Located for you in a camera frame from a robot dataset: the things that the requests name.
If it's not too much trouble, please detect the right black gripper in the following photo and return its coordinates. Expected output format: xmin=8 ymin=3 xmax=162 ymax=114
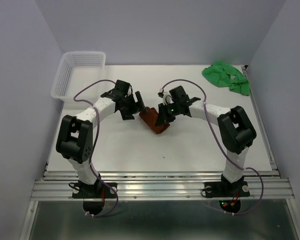
xmin=154 ymin=102 xmax=181 ymax=126

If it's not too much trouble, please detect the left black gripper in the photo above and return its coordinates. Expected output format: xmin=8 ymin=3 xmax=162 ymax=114
xmin=119 ymin=91 xmax=148 ymax=121

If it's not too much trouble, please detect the brown microfiber towel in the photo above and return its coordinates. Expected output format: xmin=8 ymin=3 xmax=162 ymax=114
xmin=139 ymin=107 xmax=170 ymax=135

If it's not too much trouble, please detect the green microfiber towel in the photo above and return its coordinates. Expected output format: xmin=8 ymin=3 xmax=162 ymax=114
xmin=201 ymin=61 xmax=251 ymax=96

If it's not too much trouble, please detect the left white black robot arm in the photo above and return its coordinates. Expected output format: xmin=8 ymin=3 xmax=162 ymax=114
xmin=56 ymin=79 xmax=146 ymax=197

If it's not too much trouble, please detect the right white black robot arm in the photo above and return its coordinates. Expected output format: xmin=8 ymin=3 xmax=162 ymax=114
xmin=155 ymin=86 xmax=257 ymax=195

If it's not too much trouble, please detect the white perforated plastic basket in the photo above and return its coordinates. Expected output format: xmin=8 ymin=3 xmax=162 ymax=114
xmin=50 ymin=51 xmax=106 ymax=103

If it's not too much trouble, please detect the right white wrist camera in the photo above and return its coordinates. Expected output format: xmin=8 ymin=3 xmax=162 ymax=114
xmin=158 ymin=88 xmax=172 ymax=105

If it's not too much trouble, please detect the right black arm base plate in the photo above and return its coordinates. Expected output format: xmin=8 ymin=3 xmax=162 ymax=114
xmin=201 ymin=181 xmax=251 ymax=199

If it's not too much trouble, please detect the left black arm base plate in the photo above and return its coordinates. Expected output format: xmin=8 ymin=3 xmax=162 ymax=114
xmin=68 ymin=181 xmax=116 ymax=200

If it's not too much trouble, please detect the aluminium extrusion rail frame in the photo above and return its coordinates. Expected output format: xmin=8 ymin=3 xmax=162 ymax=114
xmin=19 ymin=64 xmax=300 ymax=240

